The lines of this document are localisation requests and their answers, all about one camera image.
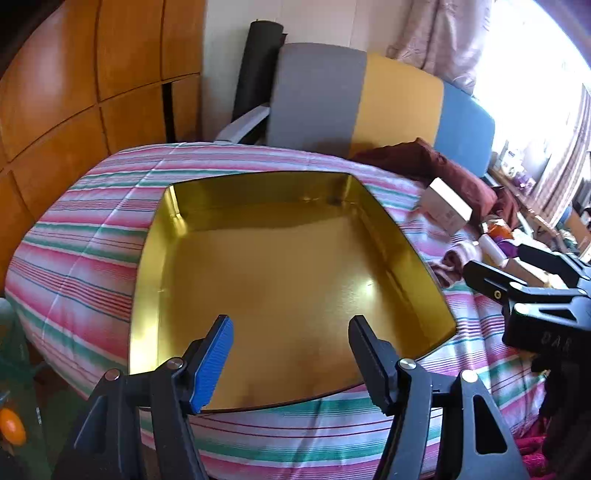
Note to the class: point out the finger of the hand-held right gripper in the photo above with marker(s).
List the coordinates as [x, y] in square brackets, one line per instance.
[554, 265]
[489, 279]

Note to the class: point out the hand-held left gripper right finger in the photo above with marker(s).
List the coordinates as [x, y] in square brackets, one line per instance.
[369, 364]

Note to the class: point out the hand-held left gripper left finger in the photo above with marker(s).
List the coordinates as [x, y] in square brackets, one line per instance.
[212, 364]

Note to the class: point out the gold tin box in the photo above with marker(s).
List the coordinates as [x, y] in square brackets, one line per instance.
[286, 286]

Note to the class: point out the person's right forearm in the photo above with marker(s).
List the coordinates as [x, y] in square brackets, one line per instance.
[563, 392]

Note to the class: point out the purple packet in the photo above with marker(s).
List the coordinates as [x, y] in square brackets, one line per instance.
[508, 249]

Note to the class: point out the orange snack packet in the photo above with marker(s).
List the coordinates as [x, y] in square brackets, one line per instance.
[496, 229]

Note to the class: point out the purple box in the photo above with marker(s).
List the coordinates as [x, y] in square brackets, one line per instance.
[526, 182]

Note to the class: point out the striped pink curtain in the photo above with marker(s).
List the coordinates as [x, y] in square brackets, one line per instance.
[568, 157]

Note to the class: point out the white printed box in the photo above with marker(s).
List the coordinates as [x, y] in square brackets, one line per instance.
[510, 157]

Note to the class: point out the maroon cloth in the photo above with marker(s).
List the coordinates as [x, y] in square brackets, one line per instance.
[443, 170]

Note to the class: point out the magenta fuzzy cloth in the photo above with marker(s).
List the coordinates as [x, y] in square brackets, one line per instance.
[554, 457]

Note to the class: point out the striped blanket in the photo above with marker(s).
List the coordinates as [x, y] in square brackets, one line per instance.
[83, 258]

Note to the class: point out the green plastic container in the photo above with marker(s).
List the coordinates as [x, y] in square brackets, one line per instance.
[16, 346]

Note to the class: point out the orange ball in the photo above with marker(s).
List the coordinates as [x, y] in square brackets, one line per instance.
[11, 427]

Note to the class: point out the grey yellow blue chair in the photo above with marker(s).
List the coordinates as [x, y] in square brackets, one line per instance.
[318, 101]

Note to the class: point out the black rolled mat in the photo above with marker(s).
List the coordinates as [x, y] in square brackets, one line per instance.
[256, 69]

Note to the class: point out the wooden wardrobe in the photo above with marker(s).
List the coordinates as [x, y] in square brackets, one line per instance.
[69, 92]

